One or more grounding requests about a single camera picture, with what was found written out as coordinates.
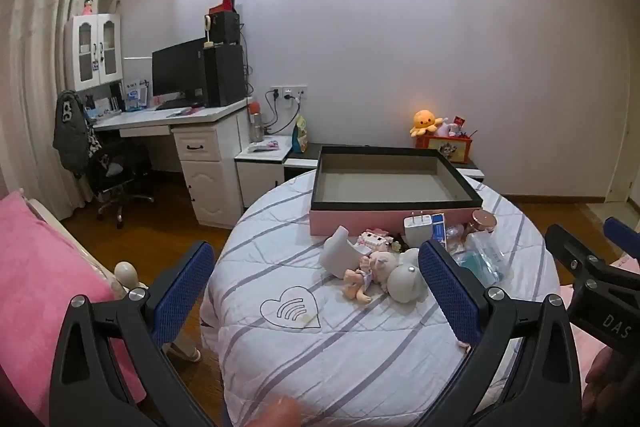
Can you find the white lumpy toy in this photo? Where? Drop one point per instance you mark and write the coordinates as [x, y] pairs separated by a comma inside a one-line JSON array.
[[410, 256]]

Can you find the purple plush toy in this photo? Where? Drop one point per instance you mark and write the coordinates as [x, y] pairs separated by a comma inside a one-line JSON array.
[[448, 129]]

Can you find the grey jacket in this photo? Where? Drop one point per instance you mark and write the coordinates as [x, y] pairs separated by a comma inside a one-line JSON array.
[[70, 132]]

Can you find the small pink packet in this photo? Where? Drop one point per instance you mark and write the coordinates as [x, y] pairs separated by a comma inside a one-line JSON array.
[[262, 146]]

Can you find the pink figurine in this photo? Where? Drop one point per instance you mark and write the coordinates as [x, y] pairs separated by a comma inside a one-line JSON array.
[[88, 5]]

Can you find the blue white box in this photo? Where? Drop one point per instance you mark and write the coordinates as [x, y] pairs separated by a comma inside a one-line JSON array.
[[136, 96]]

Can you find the white bedpost knob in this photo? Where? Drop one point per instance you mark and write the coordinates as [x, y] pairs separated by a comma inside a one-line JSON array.
[[125, 274]]

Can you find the pink white toy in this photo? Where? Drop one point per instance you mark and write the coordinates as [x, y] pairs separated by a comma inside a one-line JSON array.
[[375, 239]]

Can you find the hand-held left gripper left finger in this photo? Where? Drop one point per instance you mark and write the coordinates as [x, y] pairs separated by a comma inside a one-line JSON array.
[[182, 294]]

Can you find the blue yellow snack bag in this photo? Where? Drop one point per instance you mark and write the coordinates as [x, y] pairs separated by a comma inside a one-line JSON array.
[[300, 137]]

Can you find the person's right hand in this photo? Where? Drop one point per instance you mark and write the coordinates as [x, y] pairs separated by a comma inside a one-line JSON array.
[[602, 372]]

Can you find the small doll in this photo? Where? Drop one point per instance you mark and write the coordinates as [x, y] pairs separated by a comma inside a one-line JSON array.
[[372, 267]]

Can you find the clear container with teal lid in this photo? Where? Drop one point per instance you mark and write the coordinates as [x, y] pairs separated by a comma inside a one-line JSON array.
[[487, 244]]

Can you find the narrow blue box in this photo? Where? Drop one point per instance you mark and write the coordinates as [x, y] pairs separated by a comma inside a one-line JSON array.
[[438, 229]]

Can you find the grey round dome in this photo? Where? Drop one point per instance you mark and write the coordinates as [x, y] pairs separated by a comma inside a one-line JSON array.
[[405, 284]]

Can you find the beige curtain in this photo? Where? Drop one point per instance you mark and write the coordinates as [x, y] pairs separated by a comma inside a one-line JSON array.
[[30, 57]]

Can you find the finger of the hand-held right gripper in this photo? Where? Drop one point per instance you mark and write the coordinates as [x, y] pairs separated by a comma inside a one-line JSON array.
[[622, 234], [565, 247]]

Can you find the white curved block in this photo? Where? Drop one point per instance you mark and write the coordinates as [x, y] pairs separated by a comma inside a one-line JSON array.
[[340, 252]]

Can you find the pale slipper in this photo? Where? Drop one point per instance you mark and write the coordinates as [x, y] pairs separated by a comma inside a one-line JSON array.
[[185, 352]]

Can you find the rose gold canister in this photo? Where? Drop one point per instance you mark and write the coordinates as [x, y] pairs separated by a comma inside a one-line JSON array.
[[482, 222]]

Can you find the white desk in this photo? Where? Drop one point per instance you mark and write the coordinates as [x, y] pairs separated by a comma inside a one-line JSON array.
[[200, 157]]

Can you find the pink printed blanket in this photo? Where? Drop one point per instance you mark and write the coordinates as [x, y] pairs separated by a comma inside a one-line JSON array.
[[582, 338]]

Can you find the black computer tower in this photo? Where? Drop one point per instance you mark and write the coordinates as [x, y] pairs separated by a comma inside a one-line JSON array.
[[225, 74]]

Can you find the water bottle with red cap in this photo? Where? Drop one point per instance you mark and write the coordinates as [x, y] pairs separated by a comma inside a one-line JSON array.
[[256, 124]]

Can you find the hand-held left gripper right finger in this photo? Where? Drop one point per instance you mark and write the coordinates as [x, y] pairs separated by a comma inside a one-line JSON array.
[[447, 294]]

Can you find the black office chair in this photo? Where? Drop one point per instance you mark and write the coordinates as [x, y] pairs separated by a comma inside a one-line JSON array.
[[120, 167]]

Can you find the pink plush blanket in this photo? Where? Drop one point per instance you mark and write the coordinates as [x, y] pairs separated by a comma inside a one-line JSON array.
[[40, 282]]

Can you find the white charger plug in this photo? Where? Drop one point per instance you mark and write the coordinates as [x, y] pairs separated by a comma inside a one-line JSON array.
[[417, 234]]

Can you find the white glass-door hutch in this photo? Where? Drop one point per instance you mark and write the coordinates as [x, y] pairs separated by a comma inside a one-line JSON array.
[[92, 52]]

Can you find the red storage box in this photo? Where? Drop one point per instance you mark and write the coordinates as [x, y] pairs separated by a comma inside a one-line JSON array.
[[455, 149]]

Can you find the black monitor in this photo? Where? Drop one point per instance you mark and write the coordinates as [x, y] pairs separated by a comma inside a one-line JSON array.
[[177, 69]]

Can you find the small white cabinet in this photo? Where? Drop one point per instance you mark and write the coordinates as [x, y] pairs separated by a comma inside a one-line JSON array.
[[260, 182]]

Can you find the white door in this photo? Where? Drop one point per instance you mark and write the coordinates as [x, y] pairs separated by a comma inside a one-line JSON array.
[[625, 177]]

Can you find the orange octopus plush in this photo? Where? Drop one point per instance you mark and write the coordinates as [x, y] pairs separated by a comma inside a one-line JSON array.
[[425, 121]]

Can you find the clear packet of blue masks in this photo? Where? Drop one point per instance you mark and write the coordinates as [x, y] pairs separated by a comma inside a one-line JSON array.
[[482, 272]]

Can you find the pink box with black rim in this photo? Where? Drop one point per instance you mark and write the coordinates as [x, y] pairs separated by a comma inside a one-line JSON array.
[[390, 187]]

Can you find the white wall socket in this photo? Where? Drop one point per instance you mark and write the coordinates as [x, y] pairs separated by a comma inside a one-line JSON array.
[[288, 93]]

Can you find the clear plastic item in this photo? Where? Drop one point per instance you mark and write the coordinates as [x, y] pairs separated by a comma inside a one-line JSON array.
[[455, 237]]

